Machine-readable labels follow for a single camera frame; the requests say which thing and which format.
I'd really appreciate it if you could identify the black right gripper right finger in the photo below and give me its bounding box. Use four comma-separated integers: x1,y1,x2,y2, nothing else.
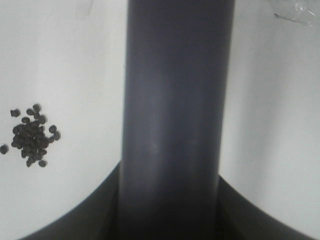
216,177,313,240

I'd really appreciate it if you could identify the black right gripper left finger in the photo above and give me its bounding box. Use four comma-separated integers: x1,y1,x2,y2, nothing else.
23,164,120,240

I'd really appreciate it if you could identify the pile of coffee beans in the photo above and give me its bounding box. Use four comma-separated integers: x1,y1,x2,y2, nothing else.
10,103,61,168

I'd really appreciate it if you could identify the stray coffee bean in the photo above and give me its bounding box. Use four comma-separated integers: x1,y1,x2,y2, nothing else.
0,144,9,155

